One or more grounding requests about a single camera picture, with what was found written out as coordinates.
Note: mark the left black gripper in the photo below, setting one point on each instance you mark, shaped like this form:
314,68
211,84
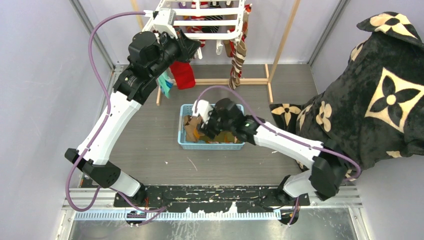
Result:
187,47

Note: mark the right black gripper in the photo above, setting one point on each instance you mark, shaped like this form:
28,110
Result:
205,128

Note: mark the red white patterned sock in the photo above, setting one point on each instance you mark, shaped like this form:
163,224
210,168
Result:
183,75

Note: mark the mint green blue sock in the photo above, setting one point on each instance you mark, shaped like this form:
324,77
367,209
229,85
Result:
165,84

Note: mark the white hanger clip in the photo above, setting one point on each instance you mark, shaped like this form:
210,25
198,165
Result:
219,47

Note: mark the white plastic sock hanger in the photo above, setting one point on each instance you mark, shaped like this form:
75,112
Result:
221,23

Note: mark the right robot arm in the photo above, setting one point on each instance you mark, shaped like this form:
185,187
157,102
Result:
326,169

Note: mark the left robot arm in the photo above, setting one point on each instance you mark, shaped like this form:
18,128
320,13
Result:
150,55

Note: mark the olive green sock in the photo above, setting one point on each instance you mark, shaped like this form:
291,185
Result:
226,137

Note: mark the red white striped sock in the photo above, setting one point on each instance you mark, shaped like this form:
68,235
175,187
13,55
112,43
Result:
196,28

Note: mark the tan brown sock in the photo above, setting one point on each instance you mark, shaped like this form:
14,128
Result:
190,124

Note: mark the light blue plastic basket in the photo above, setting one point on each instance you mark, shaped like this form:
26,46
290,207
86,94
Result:
186,109

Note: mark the brown white striped sock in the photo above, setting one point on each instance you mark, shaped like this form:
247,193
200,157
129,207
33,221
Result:
237,61

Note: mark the red santa christmas sock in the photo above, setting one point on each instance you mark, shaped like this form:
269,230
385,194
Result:
229,44

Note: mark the black floral blanket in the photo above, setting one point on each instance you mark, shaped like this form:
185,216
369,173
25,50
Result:
374,110

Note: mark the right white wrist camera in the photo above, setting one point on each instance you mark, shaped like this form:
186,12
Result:
202,108

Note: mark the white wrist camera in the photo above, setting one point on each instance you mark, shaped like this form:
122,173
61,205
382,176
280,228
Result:
202,108
163,21

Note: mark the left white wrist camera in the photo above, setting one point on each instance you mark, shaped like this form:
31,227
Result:
163,21

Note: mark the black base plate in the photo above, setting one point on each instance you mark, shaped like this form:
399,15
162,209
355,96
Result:
215,198

